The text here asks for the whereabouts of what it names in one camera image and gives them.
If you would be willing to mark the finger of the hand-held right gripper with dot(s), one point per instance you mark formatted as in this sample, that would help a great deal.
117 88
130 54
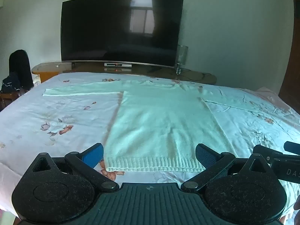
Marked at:
292 147
263 150

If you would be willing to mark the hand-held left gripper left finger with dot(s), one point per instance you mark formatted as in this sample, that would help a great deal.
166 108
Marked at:
93 155

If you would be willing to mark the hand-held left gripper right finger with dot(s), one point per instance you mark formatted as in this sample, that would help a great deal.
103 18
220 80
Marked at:
205 157

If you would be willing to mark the white knitted sweater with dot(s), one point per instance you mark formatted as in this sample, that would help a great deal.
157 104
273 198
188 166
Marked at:
159 126

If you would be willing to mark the floral bed sheet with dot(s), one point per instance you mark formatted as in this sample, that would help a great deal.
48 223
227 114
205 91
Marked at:
35 121

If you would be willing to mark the brown wooden door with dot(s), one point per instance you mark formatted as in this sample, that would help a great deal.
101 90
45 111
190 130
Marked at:
291 70

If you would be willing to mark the silver set-top box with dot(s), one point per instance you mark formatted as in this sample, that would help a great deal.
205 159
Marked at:
117 64

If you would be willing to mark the wooden television stand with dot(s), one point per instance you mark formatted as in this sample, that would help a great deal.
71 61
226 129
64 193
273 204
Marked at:
150 71

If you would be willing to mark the wooden chair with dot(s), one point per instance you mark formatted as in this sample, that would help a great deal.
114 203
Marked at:
8 98

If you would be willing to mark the clear glass vase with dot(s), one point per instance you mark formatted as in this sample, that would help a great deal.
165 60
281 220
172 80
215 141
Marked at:
181 56

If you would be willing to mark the black curved television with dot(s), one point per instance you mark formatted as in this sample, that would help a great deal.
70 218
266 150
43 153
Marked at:
119 30

